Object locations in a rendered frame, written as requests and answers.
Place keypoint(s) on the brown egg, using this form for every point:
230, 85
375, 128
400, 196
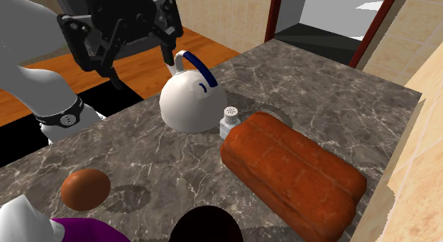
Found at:
85, 189

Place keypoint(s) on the white salt shaker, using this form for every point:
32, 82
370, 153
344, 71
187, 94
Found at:
228, 123

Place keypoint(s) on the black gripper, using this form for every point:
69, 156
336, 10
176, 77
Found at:
128, 16

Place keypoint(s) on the orange-brown bread loaf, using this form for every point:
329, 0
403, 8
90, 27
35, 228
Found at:
294, 172

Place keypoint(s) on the white rounded object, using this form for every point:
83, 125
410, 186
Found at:
20, 222

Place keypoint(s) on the purple rounded object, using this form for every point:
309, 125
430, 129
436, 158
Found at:
90, 231

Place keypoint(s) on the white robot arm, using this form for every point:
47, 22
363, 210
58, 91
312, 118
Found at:
31, 47

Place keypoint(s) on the dark red door frame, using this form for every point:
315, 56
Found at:
271, 16

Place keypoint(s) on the dark maroon round object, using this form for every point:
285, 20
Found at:
206, 225

